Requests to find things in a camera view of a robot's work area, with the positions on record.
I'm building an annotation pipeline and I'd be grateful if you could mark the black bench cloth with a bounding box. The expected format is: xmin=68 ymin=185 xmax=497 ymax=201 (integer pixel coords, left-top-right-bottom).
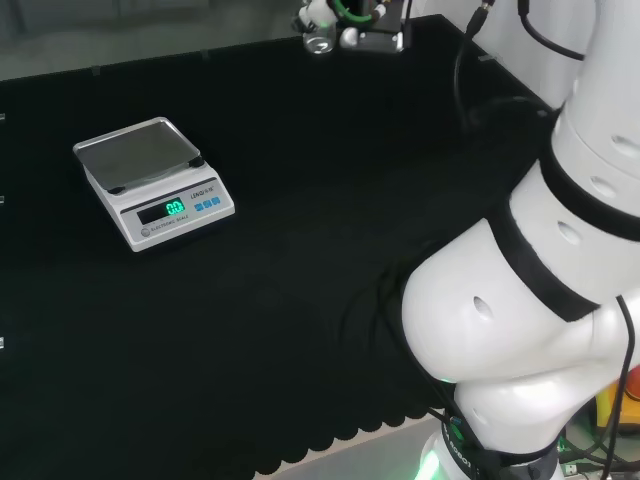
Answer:
xmin=0 ymin=13 xmax=557 ymax=480

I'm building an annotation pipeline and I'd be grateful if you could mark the green cable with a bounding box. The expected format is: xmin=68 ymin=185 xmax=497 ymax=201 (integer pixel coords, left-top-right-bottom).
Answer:
xmin=331 ymin=0 xmax=372 ymax=24

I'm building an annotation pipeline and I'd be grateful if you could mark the thick black looped cable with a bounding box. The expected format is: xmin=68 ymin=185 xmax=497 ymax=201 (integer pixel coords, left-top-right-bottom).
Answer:
xmin=516 ymin=0 xmax=587 ymax=62

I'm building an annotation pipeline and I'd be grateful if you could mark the yellow stop button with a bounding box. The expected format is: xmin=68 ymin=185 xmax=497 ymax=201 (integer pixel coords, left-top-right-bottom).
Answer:
xmin=593 ymin=367 xmax=640 ymax=437

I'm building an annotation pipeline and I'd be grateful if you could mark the small clear glass beaker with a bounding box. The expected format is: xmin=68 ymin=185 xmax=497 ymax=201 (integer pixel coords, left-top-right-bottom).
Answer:
xmin=301 ymin=22 xmax=338 ymax=56

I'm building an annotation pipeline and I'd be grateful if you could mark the black cable with metal plug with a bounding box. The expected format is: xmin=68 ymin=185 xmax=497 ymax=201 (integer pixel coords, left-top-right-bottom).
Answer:
xmin=452 ymin=0 xmax=497 ymax=132

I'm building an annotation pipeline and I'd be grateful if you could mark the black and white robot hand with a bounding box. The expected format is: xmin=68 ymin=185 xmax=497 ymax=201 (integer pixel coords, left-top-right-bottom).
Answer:
xmin=292 ymin=0 xmax=342 ymax=33

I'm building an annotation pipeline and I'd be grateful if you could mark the white electronic balance steel pan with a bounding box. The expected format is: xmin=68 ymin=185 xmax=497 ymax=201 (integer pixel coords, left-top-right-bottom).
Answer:
xmin=72 ymin=116 xmax=237 ymax=254

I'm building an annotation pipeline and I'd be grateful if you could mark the thin black cable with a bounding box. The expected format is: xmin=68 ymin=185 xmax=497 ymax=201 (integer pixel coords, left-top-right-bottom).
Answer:
xmin=601 ymin=294 xmax=637 ymax=480

